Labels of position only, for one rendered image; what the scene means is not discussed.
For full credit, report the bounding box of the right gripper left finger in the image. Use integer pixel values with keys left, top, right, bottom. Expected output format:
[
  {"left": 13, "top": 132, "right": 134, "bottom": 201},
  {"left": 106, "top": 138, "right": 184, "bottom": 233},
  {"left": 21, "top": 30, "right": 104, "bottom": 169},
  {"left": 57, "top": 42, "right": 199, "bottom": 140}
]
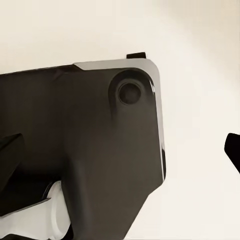
[{"left": 0, "top": 133, "right": 26, "bottom": 193}]

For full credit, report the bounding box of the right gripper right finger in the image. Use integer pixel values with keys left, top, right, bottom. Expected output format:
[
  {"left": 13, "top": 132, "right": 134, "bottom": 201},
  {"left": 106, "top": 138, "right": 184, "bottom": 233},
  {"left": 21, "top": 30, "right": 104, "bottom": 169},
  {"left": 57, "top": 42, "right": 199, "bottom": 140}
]
[{"left": 224, "top": 133, "right": 240, "bottom": 173}]

